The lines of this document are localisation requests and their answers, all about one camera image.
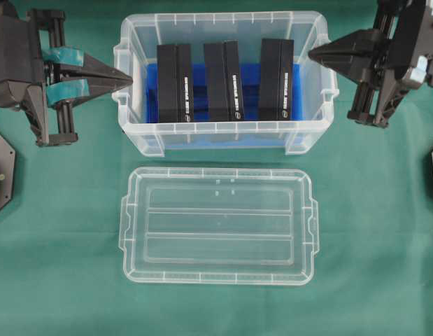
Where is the black camera box left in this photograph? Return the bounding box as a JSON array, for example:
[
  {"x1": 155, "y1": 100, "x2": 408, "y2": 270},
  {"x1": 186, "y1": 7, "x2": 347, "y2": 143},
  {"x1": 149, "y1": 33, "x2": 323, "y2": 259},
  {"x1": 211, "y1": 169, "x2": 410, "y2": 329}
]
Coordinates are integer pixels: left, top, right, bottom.
[{"x1": 157, "y1": 43, "x2": 194, "y2": 123}]

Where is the black camera box middle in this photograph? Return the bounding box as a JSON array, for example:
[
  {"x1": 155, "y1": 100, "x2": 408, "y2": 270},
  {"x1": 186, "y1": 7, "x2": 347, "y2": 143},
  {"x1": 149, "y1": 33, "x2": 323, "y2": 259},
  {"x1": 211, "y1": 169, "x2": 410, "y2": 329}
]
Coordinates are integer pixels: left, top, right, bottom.
[{"x1": 204, "y1": 41, "x2": 244, "y2": 122}]

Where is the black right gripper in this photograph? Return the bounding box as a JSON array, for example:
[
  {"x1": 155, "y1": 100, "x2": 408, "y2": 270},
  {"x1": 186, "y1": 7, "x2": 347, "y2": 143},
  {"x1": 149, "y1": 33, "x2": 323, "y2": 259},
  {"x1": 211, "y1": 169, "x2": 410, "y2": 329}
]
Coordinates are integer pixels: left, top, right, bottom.
[{"x1": 308, "y1": 1, "x2": 433, "y2": 127}]

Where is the black camera box right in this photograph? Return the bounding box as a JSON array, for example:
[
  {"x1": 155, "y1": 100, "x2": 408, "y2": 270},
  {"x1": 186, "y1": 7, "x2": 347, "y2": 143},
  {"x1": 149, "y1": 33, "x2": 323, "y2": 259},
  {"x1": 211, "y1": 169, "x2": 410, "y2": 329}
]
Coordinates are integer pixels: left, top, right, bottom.
[{"x1": 258, "y1": 38, "x2": 294, "y2": 121}]

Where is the black camera box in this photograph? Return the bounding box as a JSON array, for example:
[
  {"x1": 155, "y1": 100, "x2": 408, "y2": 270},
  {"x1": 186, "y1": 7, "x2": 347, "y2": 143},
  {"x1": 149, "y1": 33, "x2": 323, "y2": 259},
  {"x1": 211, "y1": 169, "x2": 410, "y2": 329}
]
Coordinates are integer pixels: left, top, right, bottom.
[
  {"x1": 204, "y1": 41, "x2": 244, "y2": 122},
  {"x1": 258, "y1": 38, "x2": 294, "y2": 121},
  {"x1": 157, "y1": 43, "x2": 194, "y2": 123}
]

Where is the blue foam insert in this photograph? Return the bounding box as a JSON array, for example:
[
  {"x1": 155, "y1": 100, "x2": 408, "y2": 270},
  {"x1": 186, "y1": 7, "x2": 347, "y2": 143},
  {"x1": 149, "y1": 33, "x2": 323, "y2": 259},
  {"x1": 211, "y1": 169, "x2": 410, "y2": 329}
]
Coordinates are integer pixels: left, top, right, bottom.
[{"x1": 145, "y1": 63, "x2": 304, "y2": 150}]

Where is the clear plastic storage box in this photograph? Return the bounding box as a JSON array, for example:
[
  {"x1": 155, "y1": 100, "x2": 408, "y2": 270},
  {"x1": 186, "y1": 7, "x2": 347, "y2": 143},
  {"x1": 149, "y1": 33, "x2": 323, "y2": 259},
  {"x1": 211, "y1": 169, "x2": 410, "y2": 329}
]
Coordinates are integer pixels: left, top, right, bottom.
[{"x1": 113, "y1": 11, "x2": 339, "y2": 157}]

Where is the green table cloth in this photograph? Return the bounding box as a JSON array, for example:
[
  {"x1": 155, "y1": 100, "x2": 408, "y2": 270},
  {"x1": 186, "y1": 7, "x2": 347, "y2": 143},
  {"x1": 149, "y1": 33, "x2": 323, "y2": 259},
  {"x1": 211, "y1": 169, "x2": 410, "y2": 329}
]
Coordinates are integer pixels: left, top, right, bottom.
[{"x1": 0, "y1": 0, "x2": 433, "y2": 336}]

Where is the clear plastic box lid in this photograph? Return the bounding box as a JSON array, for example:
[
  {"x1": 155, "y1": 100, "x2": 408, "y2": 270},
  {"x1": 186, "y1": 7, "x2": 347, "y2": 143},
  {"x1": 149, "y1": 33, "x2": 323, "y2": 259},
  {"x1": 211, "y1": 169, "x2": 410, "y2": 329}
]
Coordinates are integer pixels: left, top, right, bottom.
[{"x1": 118, "y1": 167, "x2": 320, "y2": 286}]

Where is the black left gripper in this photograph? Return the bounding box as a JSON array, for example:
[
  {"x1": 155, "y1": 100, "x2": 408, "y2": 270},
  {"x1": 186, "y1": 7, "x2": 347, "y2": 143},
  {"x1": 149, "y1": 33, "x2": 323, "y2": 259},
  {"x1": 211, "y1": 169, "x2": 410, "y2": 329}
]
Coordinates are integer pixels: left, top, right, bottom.
[{"x1": 0, "y1": 8, "x2": 133, "y2": 146}]

